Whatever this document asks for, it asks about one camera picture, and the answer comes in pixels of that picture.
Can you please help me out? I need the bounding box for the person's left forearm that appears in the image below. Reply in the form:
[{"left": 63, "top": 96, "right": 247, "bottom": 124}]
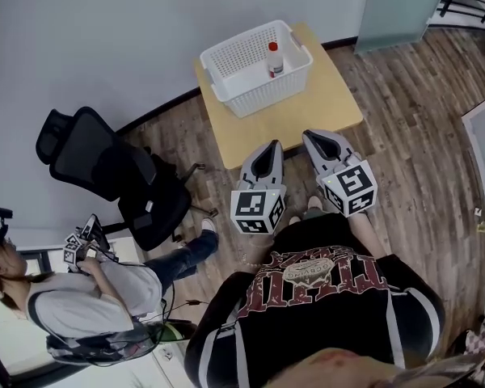
[{"left": 238, "top": 232, "right": 276, "bottom": 274}]

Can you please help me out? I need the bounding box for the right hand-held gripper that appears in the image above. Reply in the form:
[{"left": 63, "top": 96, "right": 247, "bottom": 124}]
[{"left": 302, "top": 129, "right": 378, "bottom": 217}]

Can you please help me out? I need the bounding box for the white plastic basket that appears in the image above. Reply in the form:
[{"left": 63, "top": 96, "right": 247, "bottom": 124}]
[{"left": 200, "top": 19, "right": 314, "bottom": 119}]

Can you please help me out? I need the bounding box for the light wooden table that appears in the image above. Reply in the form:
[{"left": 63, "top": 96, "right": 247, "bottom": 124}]
[{"left": 193, "top": 22, "right": 364, "bottom": 170}]

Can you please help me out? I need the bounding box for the person's black printed shirt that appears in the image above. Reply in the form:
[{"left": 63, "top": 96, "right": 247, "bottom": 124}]
[{"left": 184, "top": 212, "right": 448, "bottom": 388}]

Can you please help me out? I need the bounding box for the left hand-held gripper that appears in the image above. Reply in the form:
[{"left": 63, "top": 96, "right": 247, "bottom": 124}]
[{"left": 230, "top": 139, "right": 287, "bottom": 236}]

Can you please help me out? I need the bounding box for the frosted glass door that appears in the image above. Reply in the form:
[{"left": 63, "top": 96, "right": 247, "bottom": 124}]
[{"left": 355, "top": 0, "right": 453, "bottom": 56}]

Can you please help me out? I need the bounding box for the red-capped clear bottle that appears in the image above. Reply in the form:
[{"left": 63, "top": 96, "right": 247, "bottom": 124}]
[{"left": 266, "top": 41, "right": 285, "bottom": 79}]

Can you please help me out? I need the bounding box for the person's right forearm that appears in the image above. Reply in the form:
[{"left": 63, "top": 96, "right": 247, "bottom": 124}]
[{"left": 347, "top": 210, "right": 389, "bottom": 258}]

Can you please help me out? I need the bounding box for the black mesh office chair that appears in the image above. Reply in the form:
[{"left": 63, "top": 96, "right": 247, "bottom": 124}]
[{"left": 35, "top": 106, "right": 217, "bottom": 252}]

